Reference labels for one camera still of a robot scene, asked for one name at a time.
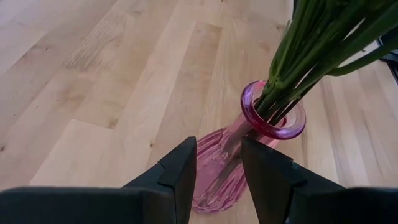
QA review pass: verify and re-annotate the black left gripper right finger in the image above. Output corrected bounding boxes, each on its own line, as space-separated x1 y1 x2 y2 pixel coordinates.
241 136 398 224

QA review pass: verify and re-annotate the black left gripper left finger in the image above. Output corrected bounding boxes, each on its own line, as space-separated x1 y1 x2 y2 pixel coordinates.
0 136 198 224

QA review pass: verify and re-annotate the pink ribbed glass vase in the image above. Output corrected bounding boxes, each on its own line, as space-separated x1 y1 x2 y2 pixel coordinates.
191 80 307 215

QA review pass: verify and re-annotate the pink artificial flower spray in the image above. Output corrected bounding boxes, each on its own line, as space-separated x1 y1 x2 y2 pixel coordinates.
254 0 374 125

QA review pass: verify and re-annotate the black table edge frame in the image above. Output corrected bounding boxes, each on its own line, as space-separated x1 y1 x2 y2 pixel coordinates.
377 29 398 83

